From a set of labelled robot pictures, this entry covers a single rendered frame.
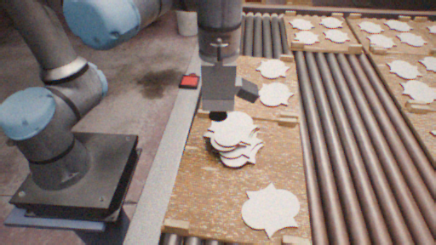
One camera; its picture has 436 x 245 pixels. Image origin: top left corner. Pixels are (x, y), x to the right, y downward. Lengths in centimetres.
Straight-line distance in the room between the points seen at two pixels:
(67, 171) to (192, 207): 34
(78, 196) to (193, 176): 30
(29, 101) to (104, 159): 25
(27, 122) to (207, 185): 43
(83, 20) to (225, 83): 25
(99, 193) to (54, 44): 37
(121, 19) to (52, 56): 40
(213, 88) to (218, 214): 32
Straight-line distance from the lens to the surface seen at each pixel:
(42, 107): 67
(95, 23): 34
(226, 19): 43
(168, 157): 80
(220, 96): 49
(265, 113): 91
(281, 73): 111
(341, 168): 84
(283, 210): 68
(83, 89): 74
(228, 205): 68
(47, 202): 79
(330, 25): 162
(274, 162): 77
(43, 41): 71
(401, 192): 87
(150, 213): 71
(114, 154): 81
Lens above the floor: 153
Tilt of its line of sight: 44 degrees down
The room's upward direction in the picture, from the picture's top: straight up
